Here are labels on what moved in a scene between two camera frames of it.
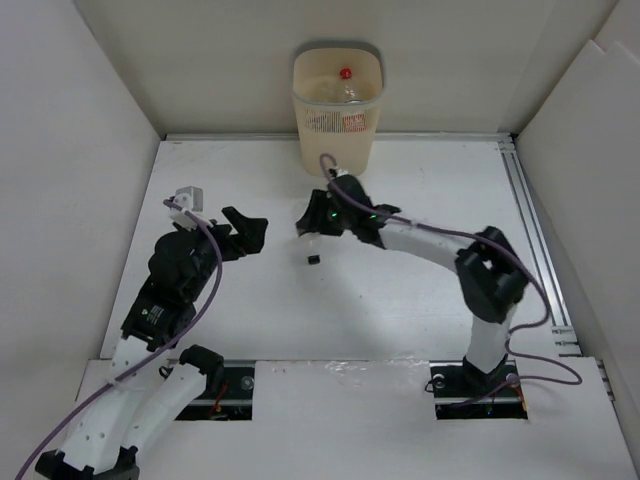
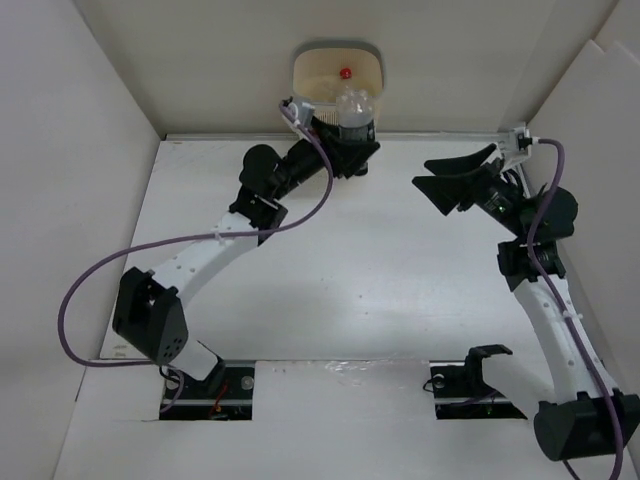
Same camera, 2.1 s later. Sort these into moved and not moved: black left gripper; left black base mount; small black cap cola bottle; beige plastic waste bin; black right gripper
Moved: black right gripper; black left gripper; small black cap cola bottle
Not moved: beige plastic waste bin; left black base mount
